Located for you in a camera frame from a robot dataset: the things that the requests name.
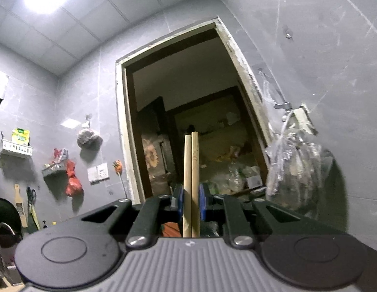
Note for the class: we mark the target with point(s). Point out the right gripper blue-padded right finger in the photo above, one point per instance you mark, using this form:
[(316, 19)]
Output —
[(242, 224)]

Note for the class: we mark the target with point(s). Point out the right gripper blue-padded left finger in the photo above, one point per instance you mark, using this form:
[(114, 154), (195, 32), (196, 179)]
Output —
[(156, 211)]

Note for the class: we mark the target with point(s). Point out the plain wooden chopstick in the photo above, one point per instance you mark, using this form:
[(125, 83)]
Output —
[(195, 219), (187, 185)]

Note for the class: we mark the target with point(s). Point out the clear plastic bag of contents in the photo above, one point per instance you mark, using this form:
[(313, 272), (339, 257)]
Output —
[(299, 165)]

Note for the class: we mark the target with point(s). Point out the steel faucet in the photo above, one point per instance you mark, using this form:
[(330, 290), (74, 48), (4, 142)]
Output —
[(8, 243)]

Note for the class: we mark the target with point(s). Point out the orange wall hook ornament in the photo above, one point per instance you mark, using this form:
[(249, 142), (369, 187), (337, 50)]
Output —
[(118, 167)]

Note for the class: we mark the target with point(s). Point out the white wall switch plate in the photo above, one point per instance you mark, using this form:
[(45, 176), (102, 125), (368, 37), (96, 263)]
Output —
[(98, 173)]

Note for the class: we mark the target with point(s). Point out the red bag on wall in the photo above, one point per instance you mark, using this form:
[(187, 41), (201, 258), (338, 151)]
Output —
[(74, 186)]

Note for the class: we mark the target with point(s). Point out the dark mesh bag on wall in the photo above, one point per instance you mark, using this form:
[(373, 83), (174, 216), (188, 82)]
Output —
[(86, 137)]

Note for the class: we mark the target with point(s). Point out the grey wall basket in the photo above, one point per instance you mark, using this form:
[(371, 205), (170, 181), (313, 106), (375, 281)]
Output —
[(58, 163)]

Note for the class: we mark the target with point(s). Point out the wall water tap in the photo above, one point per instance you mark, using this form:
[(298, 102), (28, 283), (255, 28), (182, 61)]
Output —
[(284, 106)]

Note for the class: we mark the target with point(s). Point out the scissors on wall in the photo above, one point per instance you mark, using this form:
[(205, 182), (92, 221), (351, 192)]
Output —
[(31, 199)]

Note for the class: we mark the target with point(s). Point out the wooden brush on wall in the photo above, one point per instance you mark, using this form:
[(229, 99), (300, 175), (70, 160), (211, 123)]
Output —
[(20, 205)]

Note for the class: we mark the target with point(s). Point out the white wall shelf rack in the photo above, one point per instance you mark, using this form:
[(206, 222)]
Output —
[(18, 145)]

